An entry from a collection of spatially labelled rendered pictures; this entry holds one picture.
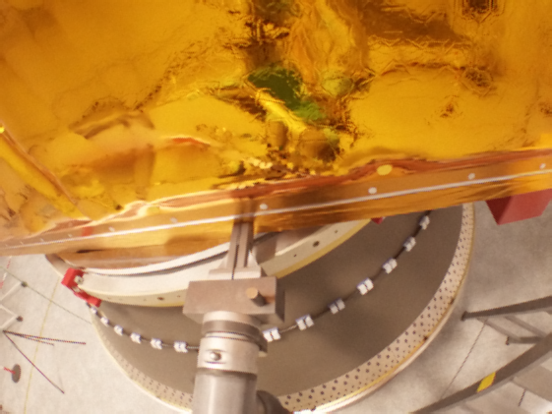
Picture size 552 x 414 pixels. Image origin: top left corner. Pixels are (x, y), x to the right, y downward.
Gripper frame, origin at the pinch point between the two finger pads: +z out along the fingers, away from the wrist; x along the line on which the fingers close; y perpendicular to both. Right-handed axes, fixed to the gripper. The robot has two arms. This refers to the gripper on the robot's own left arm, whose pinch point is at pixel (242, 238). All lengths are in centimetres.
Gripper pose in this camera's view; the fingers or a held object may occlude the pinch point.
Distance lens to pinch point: 42.7
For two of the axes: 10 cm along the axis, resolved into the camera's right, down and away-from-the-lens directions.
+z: 0.4, -7.6, 6.5
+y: -2.6, -6.3, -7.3
